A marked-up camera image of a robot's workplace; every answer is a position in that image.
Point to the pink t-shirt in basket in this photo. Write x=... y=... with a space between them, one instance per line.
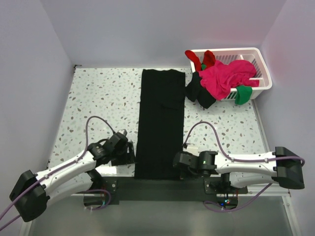
x=226 y=76

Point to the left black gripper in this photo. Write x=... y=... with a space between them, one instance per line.
x=128 y=157

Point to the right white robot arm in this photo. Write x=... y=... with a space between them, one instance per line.
x=227 y=174

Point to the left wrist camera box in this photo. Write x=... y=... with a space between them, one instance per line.
x=122 y=131

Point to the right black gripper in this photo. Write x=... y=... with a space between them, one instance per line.
x=182 y=174

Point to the white plastic laundry basket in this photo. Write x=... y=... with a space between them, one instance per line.
x=231 y=73

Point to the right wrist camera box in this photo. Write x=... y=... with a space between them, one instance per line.
x=191 y=148

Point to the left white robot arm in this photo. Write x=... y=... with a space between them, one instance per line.
x=34 y=193

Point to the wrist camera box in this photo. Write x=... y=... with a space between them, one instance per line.
x=191 y=148
x=122 y=131

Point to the black t-shirt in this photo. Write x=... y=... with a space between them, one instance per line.
x=161 y=123

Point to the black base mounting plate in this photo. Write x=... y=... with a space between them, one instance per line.
x=184 y=190

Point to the green garment in basket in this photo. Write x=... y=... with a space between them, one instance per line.
x=243 y=93

